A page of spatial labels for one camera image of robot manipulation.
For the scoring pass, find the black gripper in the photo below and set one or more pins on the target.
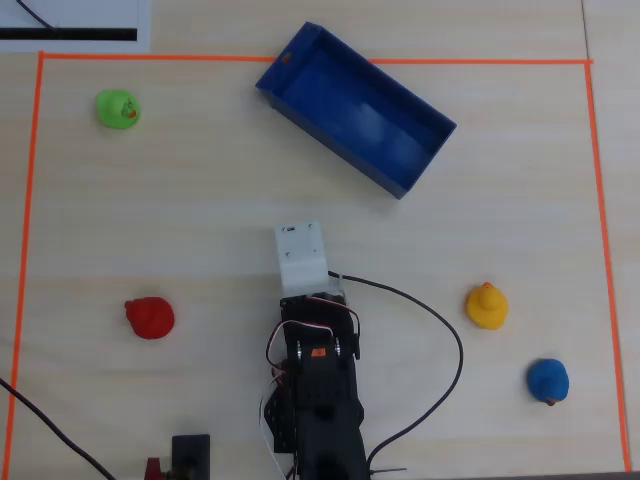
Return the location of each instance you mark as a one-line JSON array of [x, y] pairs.
[[316, 306]]

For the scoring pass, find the green rubber duck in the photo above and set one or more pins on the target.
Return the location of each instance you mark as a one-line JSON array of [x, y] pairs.
[[116, 109]]

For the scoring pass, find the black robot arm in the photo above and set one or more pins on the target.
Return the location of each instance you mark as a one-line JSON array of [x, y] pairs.
[[327, 415]]

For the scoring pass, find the yellow rubber duck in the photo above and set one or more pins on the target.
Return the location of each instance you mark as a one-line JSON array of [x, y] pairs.
[[487, 306]]

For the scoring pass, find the red rubber duck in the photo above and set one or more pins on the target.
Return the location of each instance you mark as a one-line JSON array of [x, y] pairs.
[[151, 318]]

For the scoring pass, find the blue plastic box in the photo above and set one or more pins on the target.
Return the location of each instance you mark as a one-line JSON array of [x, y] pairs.
[[357, 117]]

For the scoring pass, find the blue rubber duck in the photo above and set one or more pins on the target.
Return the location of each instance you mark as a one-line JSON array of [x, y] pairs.
[[548, 380]]

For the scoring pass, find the black table clamp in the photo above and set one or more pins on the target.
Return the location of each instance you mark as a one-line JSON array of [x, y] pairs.
[[190, 452]]

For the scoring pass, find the long orange tape strip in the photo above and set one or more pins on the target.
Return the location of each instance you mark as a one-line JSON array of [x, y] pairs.
[[150, 57]]

